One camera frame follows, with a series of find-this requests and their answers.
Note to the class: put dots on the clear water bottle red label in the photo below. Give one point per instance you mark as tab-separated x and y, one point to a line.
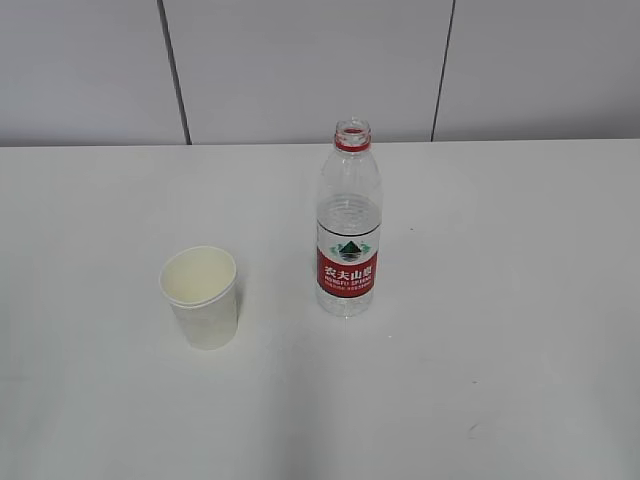
348	219

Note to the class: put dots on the white paper cup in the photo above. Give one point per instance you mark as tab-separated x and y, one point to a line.
199	284

